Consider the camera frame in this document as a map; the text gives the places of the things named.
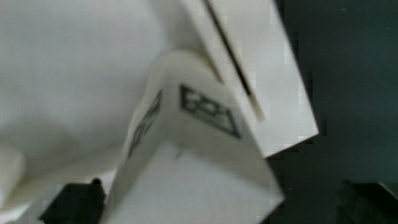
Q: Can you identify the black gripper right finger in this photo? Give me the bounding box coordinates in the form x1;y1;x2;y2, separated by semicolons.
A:
336;180;398;224

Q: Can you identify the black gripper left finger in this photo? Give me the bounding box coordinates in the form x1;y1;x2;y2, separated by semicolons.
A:
39;178;107;224

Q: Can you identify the white table leg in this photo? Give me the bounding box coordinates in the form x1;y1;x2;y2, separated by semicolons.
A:
100;50;284;224

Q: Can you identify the white square table top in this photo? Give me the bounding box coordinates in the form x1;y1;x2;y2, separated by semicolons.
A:
0;0;318;224

